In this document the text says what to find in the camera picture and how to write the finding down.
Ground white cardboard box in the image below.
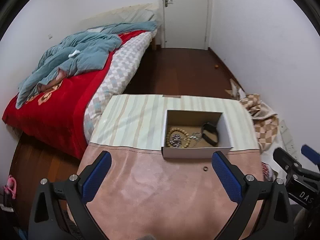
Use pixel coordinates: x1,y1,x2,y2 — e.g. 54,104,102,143
161,110,233,159

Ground teal fleece blanket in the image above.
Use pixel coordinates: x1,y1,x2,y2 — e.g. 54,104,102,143
15,21,158,109

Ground black smart band watch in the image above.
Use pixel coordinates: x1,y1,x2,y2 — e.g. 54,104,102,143
201,122,219,147

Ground pink clothes hanger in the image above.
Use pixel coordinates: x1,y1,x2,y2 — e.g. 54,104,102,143
3,175,17,199

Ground white door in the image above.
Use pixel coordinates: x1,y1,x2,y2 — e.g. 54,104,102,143
159,0,213,50

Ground brown checkered cloth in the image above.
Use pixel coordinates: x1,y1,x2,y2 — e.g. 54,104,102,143
240,94,279,152

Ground wooden bead bracelet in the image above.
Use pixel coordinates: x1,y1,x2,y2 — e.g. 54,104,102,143
166,127,190,149

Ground white printed plastic bag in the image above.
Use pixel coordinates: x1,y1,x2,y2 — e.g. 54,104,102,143
260,142,281,181

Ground red bed blanket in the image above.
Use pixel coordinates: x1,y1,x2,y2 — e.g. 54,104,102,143
2,30,146,159

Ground white headboard pillow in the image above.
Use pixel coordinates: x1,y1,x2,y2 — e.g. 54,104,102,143
76,3,158,31

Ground torn cardboard pieces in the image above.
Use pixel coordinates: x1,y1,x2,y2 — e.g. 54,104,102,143
225,79,247,100

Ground dark chunky chain bracelet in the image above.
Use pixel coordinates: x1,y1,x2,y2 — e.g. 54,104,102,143
169,134,183,147

